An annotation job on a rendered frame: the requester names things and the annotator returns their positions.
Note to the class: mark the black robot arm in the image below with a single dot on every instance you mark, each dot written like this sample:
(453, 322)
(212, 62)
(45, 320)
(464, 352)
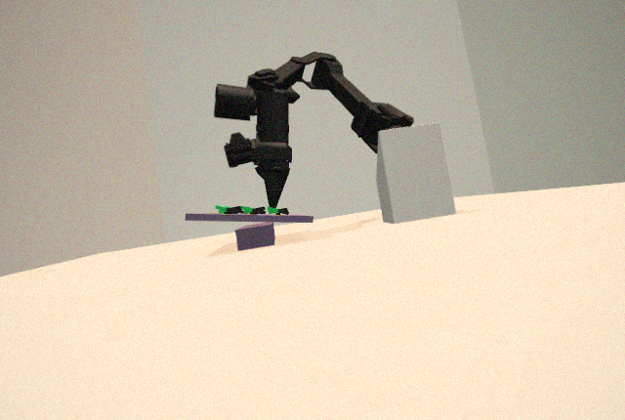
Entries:
(268, 94)

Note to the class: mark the pink switch panel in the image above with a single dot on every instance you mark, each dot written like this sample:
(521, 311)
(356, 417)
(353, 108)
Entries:
(251, 236)

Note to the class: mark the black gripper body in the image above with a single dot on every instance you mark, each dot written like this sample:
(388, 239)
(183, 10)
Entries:
(273, 149)

